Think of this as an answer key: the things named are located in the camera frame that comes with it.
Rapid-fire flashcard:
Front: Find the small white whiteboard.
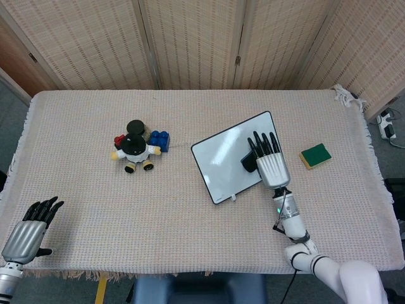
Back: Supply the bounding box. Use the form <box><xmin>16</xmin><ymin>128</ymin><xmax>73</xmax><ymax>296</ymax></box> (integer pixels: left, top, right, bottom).
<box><xmin>190</xmin><ymin>110</ymin><xmax>281</xmax><ymax>206</ymax></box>

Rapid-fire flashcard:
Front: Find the white power strip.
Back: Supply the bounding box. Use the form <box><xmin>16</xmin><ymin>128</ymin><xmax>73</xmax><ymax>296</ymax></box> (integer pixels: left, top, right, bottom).
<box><xmin>376</xmin><ymin>109</ymin><xmax>398</xmax><ymax>141</ymax></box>

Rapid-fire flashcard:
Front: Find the woven folding screen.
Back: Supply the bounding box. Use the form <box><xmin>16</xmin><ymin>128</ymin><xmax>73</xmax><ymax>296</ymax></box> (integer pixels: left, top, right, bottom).
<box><xmin>0</xmin><ymin>0</ymin><xmax>405</xmax><ymax>121</ymax></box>

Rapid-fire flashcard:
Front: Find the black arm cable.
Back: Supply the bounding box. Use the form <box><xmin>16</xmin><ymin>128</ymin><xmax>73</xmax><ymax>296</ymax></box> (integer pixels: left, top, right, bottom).
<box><xmin>280</xmin><ymin>268</ymin><xmax>299</xmax><ymax>304</ymax></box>

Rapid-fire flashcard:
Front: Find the blue toy building brick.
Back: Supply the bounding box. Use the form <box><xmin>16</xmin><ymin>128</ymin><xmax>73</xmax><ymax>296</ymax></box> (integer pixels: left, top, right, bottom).
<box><xmin>148</xmin><ymin>130</ymin><xmax>171</xmax><ymax>153</ymax></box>

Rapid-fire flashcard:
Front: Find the beige woven tablecloth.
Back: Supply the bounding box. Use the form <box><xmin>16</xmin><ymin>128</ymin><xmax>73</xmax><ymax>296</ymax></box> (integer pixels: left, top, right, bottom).
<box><xmin>0</xmin><ymin>84</ymin><xmax>397</xmax><ymax>281</ymax></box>

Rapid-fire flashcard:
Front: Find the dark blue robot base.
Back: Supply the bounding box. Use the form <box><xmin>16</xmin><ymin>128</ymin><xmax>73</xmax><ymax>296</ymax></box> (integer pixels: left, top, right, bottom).
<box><xmin>130</xmin><ymin>274</ymin><xmax>268</xmax><ymax>304</ymax></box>

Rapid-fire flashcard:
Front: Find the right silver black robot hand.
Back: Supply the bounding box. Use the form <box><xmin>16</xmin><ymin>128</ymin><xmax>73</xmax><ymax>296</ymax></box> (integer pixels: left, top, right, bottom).
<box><xmin>246</xmin><ymin>130</ymin><xmax>291</xmax><ymax>191</ymax></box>

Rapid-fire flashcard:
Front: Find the green yellow sponge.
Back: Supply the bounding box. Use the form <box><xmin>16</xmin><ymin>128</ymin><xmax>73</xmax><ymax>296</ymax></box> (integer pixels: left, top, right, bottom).
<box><xmin>299</xmin><ymin>142</ymin><xmax>333</xmax><ymax>171</ymax></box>

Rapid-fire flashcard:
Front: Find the black round disc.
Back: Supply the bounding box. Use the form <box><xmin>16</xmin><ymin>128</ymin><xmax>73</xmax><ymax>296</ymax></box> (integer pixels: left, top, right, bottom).
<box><xmin>126</xmin><ymin>119</ymin><xmax>146</xmax><ymax>135</ymax></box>

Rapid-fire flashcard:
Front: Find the black plush doll white shirt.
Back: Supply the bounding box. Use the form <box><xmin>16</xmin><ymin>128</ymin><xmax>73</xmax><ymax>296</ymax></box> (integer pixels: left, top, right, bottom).
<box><xmin>110</xmin><ymin>132</ymin><xmax>162</xmax><ymax>174</ymax></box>

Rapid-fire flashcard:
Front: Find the black eraser block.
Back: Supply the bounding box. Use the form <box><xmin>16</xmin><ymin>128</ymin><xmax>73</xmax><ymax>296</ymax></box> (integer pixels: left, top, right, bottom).
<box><xmin>240</xmin><ymin>148</ymin><xmax>262</xmax><ymax>174</ymax></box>

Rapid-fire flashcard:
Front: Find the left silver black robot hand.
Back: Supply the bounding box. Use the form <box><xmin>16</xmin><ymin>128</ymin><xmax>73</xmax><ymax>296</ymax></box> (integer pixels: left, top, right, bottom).
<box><xmin>1</xmin><ymin>196</ymin><xmax>65</xmax><ymax>265</ymax></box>

